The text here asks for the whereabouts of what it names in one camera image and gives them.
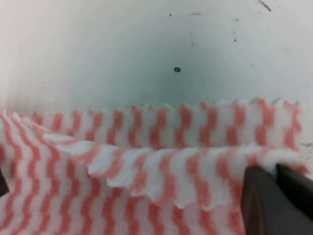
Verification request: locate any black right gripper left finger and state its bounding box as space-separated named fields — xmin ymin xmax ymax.
xmin=241 ymin=166 xmax=284 ymax=235

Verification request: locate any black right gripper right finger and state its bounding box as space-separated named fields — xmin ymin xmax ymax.
xmin=275 ymin=164 xmax=313 ymax=235

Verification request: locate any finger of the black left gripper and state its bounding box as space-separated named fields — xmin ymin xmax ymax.
xmin=0 ymin=171 xmax=9 ymax=196

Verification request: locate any pink white wavy striped towel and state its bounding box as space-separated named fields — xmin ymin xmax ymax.
xmin=0 ymin=99 xmax=313 ymax=235

